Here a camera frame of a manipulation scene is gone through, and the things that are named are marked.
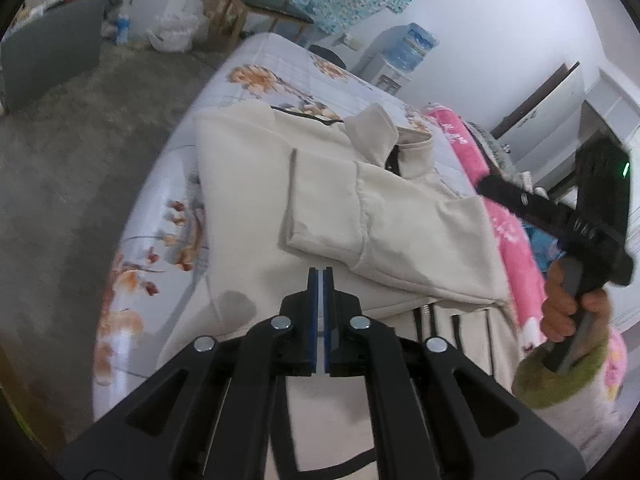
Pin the pink floral blanket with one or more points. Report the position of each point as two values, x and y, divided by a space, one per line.
525 279

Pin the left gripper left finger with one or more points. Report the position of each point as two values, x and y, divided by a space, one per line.
207 413

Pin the grey patterned pillow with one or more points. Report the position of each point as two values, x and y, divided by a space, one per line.
499 161

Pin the cream zip jacket black trim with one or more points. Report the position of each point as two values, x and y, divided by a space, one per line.
285 193

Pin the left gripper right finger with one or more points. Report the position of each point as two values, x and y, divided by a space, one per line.
434 414

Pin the floral plaid bed sheet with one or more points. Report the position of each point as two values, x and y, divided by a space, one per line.
163 250

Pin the white plastic bag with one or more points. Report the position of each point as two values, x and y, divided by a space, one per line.
177 32

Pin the blue patterned quilt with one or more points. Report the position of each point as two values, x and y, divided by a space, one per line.
545 247

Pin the black stool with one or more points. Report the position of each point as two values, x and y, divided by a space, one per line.
327 55

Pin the green fuzzy sleeve forearm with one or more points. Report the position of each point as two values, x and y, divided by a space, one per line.
576 405

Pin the person right hand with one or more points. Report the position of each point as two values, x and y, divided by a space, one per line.
559 307

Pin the white water dispenser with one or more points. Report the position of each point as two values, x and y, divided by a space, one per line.
376 70

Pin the wooden chair black seat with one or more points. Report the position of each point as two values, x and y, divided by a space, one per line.
277 10

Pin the dark grey board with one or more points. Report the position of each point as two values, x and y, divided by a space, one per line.
48 51

